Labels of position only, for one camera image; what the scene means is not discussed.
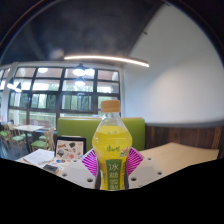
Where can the white paper sheet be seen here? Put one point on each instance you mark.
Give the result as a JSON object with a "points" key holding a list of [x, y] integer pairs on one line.
{"points": [[38, 156]]}

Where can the wooden chairs with green seats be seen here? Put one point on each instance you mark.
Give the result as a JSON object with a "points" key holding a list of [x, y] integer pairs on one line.
{"points": [[40, 143]]}

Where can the light wooden dining table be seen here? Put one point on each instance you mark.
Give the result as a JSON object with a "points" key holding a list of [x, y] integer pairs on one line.
{"points": [[28, 128]]}

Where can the long linear ceiling light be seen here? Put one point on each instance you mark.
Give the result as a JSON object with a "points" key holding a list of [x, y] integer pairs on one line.
{"points": [[106, 59]]}

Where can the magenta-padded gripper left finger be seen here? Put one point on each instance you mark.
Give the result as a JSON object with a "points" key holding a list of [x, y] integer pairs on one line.
{"points": [[76, 173]]}

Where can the large dark-framed window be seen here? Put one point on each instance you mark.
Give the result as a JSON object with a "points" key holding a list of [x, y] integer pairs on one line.
{"points": [[60, 95]]}

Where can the green upholstered bench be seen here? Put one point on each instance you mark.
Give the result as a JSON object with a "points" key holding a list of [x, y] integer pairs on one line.
{"points": [[76, 128]]}

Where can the black-framed tablet with pictures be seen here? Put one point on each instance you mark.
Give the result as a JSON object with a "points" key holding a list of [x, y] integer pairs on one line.
{"points": [[70, 149]]}

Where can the small dark case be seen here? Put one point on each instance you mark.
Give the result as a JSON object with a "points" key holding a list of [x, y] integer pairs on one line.
{"points": [[50, 168]]}

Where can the yellow drink bottle orange cap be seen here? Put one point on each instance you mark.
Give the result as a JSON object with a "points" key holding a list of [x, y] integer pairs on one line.
{"points": [[112, 146]]}

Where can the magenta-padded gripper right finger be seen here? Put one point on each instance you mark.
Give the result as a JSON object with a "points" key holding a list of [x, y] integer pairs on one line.
{"points": [[146, 172]]}

